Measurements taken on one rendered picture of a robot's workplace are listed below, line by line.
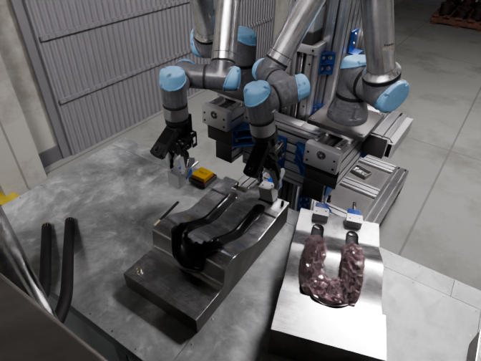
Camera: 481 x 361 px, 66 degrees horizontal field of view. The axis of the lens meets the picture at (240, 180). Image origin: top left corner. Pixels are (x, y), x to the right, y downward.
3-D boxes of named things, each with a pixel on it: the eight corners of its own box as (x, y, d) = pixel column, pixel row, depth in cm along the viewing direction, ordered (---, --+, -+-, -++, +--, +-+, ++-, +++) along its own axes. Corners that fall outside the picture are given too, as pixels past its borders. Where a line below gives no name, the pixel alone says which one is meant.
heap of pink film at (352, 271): (305, 233, 118) (309, 215, 113) (363, 245, 114) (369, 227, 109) (291, 301, 98) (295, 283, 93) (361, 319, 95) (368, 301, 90)
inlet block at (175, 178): (192, 165, 138) (191, 153, 134) (202, 170, 135) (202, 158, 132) (168, 184, 129) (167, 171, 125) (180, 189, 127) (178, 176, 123)
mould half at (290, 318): (298, 219, 131) (302, 195, 124) (374, 235, 126) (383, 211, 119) (267, 352, 93) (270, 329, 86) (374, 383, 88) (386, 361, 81)
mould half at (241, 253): (225, 194, 141) (225, 165, 133) (286, 221, 130) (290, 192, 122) (127, 286, 108) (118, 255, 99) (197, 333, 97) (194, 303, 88)
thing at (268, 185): (278, 175, 133) (277, 163, 130) (290, 178, 130) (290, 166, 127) (260, 198, 125) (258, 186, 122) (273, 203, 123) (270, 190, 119)
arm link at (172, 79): (189, 64, 109) (181, 76, 102) (191, 99, 116) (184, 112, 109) (162, 63, 110) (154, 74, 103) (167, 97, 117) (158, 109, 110)
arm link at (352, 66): (354, 83, 142) (363, 47, 134) (379, 97, 133) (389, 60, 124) (328, 88, 138) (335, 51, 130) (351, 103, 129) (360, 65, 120)
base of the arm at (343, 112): (336, 103, 150) (341, 80, 144) (373, 114, 143) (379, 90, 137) (320, 117, 140) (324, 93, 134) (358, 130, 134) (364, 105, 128)
